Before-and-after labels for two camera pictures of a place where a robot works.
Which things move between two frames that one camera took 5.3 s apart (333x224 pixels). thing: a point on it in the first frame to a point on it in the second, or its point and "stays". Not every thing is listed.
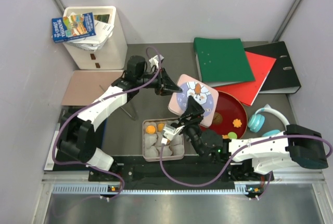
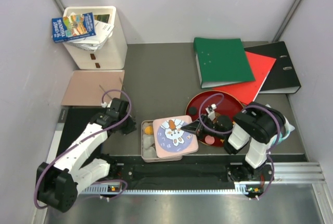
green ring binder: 222,61 stays
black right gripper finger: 194,111 to 194,127
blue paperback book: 72,27 stays
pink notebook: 86,86 stays
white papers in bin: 94,42 stays
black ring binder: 282,78 stays
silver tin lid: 206,97 to 170,140
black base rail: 149,169 stays
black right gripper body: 192,128 to 205,120
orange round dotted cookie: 150,129 stays
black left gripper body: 154,82 to 127,127
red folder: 260,65 stays
